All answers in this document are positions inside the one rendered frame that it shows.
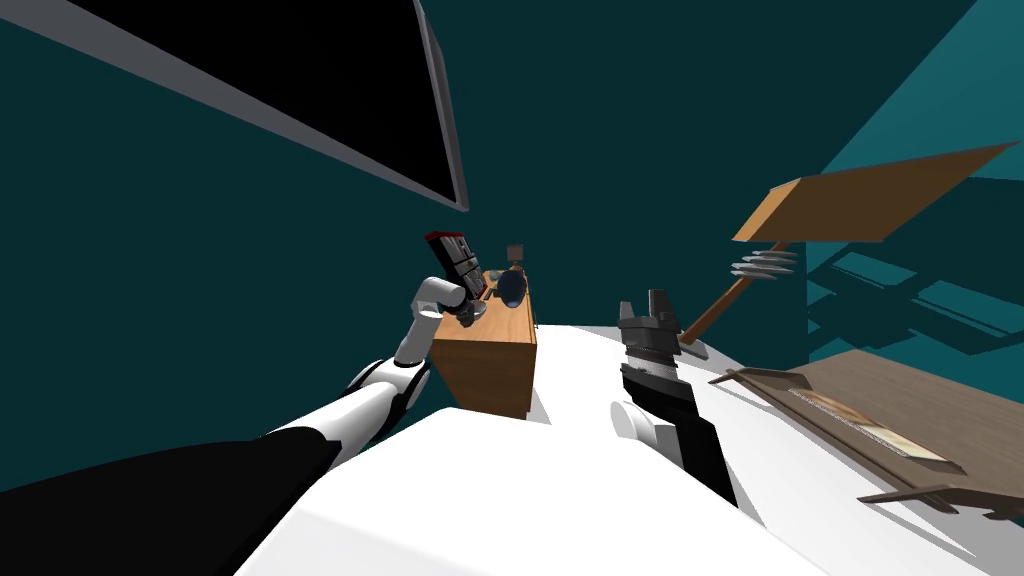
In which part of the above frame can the black remote control red end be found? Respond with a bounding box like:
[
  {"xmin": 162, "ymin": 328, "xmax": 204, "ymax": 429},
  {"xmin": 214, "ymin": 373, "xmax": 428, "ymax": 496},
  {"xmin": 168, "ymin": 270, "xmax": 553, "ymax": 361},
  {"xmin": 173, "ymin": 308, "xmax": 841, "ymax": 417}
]
[{"xmin": 423, "ymin": 231, "xmax": 490, "ymax": 302}]

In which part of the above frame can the dark brown low table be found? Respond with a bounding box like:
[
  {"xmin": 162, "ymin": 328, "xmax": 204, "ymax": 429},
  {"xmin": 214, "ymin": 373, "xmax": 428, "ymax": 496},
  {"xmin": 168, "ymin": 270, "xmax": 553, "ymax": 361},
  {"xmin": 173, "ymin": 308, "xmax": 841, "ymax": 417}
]
[{"xmin": 707, "ymin": 347, "xmax": 1024, "ymax": 523}]

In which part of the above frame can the wooden side table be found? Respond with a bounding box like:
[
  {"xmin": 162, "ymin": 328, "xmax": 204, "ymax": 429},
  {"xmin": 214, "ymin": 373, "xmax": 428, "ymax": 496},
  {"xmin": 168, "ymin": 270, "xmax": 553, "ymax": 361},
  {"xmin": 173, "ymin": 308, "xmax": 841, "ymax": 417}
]
[{"xmin": 679, "ymin": 142, "xmax": 1021, "ymax": 361}]

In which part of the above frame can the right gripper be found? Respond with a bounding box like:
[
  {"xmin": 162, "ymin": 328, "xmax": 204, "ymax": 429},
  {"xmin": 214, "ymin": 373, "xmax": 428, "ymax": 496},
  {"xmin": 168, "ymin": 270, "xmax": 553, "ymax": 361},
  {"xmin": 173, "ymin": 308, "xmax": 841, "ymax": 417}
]
[{"xmin": 616, "ymin": 288, "xmax": 684, "ymax": 360}]

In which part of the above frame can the black screen grey frame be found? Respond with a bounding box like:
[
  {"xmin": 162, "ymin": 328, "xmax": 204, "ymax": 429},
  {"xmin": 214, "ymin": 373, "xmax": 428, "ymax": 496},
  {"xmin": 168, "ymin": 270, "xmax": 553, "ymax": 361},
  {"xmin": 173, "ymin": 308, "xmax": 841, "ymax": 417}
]
[{"xmin": 0, "ymin": 0, "xmax": 470, "ymax": 214}]

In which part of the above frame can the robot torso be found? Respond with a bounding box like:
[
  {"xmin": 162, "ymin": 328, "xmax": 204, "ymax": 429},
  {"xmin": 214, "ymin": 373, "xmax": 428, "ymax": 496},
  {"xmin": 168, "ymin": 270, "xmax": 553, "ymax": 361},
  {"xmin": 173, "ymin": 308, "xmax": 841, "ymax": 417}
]
[{"xmin": 231, "ymin": 406, "xmax": 825, "ymax": 576}]

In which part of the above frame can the wooden cabinet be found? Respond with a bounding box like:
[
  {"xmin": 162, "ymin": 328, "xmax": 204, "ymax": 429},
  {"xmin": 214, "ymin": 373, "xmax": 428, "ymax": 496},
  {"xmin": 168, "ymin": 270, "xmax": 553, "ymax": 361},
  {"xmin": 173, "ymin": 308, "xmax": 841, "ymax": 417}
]
[{"xmin": 429, "ymin": 271, "xmax": 539, "ymax": 421}]

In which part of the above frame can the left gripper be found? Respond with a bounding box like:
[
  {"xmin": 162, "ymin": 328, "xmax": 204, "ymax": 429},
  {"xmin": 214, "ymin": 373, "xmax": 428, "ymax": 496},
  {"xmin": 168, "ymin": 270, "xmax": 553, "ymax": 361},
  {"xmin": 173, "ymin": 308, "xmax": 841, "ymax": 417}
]
[{"xmin": 451, "ymin": 295, "xmax": 489, "ymax": 329}]

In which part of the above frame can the dark blue oval vase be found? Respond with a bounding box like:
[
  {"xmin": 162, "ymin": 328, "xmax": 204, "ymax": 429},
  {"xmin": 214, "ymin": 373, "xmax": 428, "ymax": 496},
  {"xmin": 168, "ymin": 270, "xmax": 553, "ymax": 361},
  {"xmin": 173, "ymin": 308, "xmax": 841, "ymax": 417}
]
[{"xmin": 497, "ymin": 270, "xmax": 529, "ymax": 311}]

